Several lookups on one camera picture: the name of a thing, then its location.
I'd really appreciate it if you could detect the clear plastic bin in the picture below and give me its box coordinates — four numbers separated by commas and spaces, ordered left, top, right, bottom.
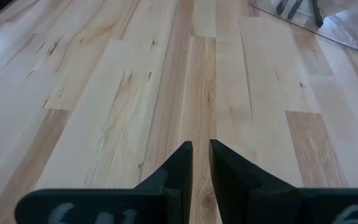
249, 0, 358, 51

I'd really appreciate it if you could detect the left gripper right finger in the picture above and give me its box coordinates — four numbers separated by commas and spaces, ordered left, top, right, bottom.
209, 139, 301, 224

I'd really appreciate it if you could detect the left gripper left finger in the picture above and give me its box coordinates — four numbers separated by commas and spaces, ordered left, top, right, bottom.
134, 141, 194, 224

